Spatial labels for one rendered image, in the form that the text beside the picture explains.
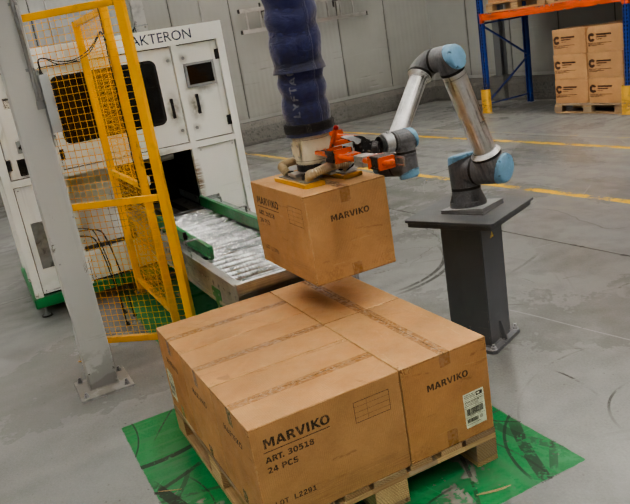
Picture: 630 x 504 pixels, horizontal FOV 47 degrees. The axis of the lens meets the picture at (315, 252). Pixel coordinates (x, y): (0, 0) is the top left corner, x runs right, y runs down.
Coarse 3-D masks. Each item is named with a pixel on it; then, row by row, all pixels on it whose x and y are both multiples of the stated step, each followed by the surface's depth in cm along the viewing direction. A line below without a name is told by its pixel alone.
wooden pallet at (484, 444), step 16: (192, 432) 344; (448, 448) 278; (464, 448) 281; (480, 448) 285; (496, 448) 289; (208, 464) 317; (416, 464) 272; (432, 464) 275; (480, 464) 287; (224, 480) 296; (384, 480) 266; (400, 480) 270; (240, 496) 272; (352, 496) 261; (368, 496) 264; (384, 496) 268; (400, 496) 271
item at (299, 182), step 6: (276, 180) 336; (282, 180) 330; (288, 180) 326; (294, 180) 321; (300, 180) 319; (318, 180) 314; (294, 186) 319; (300, 186) 313; (306, 186) 309; (312, 186) 310
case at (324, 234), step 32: (256, 192) 345; (288, 192) 310; (320, 192) 300; (352, 192) 306; (384, 192) 314; (288, 224) 319; (320, 224) 302; (352, 224) 309; (384, 224) 317; (288, 256) 330; (320, 256) 305; (352, 256) 313; (384, 256) 320
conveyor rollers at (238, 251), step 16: (176, 224) 541; (192, 224) 537; (208, 224) 524; (224, 224) 519; (240, 224) 508; (208, 240) 479; (224, 240) 474; (240, 240) 469; (256, 240) 464; (224, 256) 438; (240, 256) 432; (256, 256) 427; (240, 272) 404; (256, 272) 399
